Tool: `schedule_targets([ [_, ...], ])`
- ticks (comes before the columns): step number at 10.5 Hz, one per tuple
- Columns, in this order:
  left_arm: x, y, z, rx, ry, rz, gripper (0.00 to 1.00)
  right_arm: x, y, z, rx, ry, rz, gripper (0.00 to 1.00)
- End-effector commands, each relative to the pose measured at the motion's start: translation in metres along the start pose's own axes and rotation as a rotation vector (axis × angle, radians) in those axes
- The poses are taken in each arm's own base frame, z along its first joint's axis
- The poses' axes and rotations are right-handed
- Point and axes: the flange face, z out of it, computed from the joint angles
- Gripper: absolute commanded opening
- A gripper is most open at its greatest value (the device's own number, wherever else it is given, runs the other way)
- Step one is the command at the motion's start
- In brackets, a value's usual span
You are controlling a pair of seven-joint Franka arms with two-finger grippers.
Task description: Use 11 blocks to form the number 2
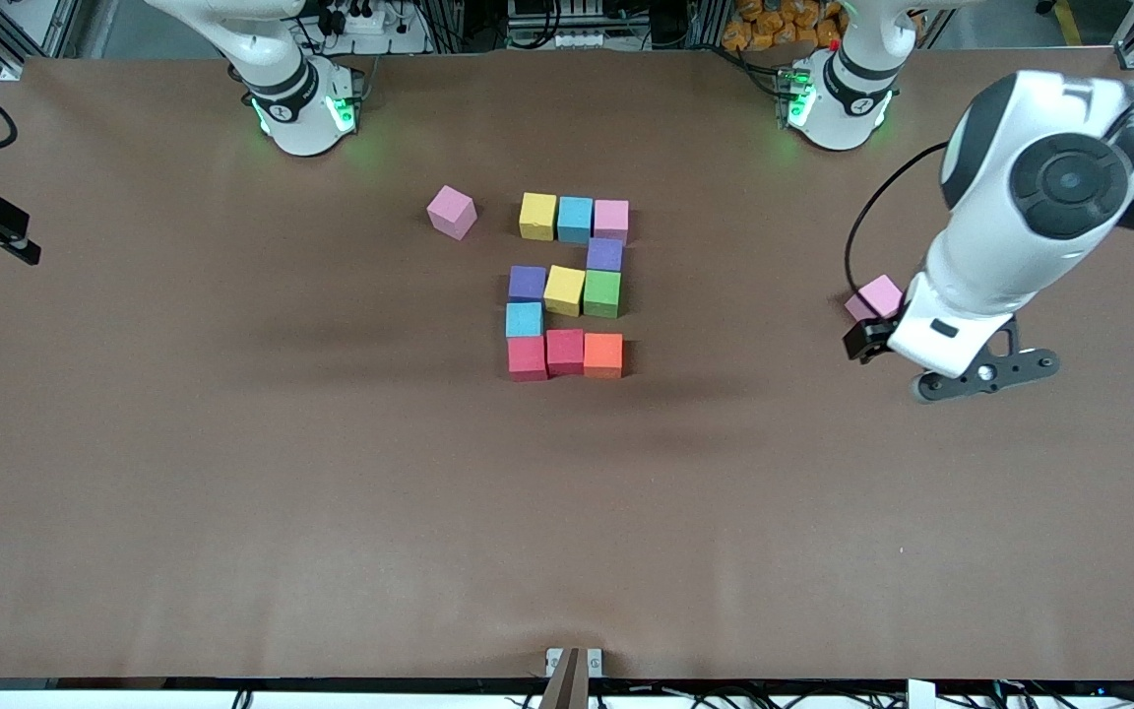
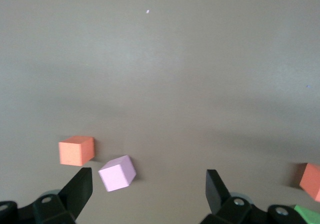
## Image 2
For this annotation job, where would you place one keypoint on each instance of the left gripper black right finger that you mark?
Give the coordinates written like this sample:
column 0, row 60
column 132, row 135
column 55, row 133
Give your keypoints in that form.
column 216, row 191

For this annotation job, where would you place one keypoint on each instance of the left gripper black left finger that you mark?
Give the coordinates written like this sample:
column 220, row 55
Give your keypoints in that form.
column 80, row 191

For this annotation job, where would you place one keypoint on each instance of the green foam cube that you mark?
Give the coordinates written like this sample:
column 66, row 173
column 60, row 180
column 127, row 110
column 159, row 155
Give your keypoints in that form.
column 308, row 214

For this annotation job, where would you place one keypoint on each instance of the orange foam cube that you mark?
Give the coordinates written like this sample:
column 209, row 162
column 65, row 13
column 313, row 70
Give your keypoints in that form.
column 75, row 151
column 312, row 181

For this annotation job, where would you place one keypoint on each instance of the pink foam cube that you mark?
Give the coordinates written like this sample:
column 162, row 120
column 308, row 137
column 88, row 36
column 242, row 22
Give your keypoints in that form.
column 117, row 173

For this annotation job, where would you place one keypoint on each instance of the brown paper table cover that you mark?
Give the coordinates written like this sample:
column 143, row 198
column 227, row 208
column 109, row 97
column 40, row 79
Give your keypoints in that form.
column 175, row 59

